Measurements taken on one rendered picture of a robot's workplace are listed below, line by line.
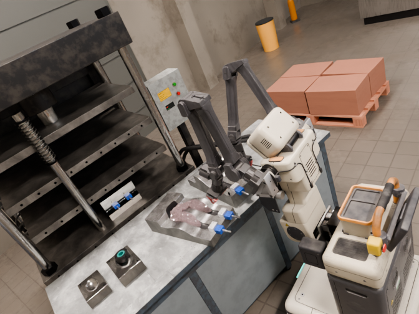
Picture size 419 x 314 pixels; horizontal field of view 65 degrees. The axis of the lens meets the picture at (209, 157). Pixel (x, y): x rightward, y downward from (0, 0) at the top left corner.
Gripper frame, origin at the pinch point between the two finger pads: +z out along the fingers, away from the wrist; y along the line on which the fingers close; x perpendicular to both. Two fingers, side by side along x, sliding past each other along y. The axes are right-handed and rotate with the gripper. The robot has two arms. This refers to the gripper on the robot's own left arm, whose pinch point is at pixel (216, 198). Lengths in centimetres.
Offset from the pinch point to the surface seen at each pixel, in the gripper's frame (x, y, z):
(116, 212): -74, 17, 57
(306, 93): -25, -226, 75
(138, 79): -91, -40, -20
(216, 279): 15, 20, 49
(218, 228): 8.1, 9.6, 10.3
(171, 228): -18.1, 19.5, 22.0
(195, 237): -1.3, 18.3, 17.3
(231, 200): 3.2, -12.2, 13.3
